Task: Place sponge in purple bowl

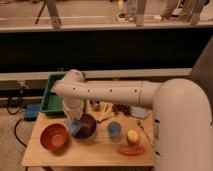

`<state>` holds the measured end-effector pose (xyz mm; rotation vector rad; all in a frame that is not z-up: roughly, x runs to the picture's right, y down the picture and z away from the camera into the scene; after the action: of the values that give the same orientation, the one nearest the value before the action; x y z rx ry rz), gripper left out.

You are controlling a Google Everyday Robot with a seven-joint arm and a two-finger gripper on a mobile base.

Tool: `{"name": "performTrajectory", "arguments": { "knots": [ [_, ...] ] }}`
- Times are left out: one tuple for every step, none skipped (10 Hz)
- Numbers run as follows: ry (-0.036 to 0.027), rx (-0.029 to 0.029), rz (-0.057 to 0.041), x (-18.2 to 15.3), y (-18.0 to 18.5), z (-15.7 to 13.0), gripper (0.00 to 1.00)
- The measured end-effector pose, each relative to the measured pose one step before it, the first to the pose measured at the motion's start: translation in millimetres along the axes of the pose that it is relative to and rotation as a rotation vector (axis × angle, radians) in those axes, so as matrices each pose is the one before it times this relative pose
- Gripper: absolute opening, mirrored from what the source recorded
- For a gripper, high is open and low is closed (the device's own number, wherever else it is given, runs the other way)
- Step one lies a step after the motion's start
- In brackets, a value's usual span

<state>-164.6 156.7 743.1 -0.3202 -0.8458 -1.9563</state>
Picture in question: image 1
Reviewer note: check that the purple bowl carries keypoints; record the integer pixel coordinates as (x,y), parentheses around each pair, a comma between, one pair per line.
(88,127)

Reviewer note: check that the pale blue cloth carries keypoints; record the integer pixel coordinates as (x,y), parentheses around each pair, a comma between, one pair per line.
(139,112)

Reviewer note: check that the yellow red apple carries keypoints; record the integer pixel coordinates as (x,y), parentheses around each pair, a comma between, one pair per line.
(132,137)

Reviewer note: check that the light blue sponge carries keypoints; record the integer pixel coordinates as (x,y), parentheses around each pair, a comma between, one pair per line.
(73,127)

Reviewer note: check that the metal fork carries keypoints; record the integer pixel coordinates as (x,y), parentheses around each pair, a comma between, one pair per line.
(140,125)

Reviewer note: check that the red sausage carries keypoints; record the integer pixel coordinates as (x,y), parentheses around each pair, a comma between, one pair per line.
(132,152)

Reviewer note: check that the dark grape bunch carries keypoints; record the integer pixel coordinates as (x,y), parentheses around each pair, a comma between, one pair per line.
(119,108)

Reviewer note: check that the blue power strip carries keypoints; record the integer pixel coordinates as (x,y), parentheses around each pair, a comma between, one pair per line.
(31,112)

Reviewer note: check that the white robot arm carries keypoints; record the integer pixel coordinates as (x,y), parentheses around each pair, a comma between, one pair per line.
(182,116)

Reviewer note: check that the green plastic bin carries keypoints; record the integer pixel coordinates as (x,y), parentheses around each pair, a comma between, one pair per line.
(51,103)

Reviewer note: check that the orange bowl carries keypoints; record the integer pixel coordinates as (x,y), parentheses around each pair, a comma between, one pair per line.
(54,137)

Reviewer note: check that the blue cup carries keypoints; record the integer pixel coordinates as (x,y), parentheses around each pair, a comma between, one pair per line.
(114,129)

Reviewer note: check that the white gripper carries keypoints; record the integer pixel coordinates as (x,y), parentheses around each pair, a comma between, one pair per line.
(73,109)

